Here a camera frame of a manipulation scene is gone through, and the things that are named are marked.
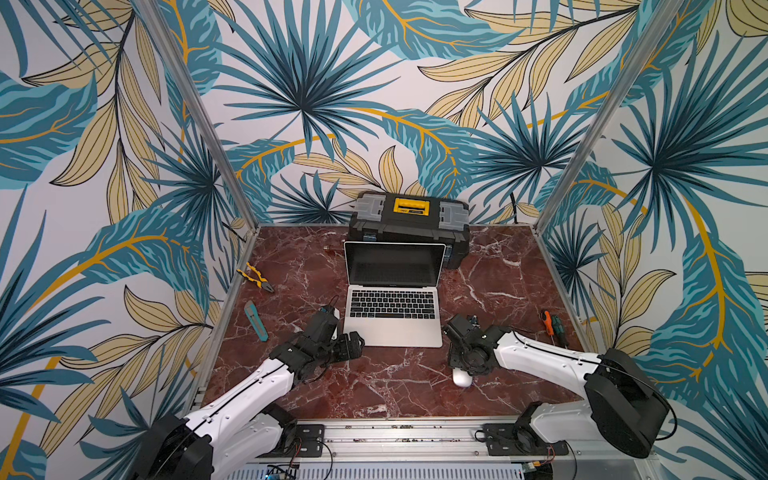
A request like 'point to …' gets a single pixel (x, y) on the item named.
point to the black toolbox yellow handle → (413, 218)
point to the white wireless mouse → (461, 377)
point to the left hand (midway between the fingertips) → (351, 349)
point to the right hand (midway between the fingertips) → (448, 369)
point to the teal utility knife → (253, 316)
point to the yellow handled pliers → (261, 282)
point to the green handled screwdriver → (559, 330)
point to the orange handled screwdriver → (549, 324)
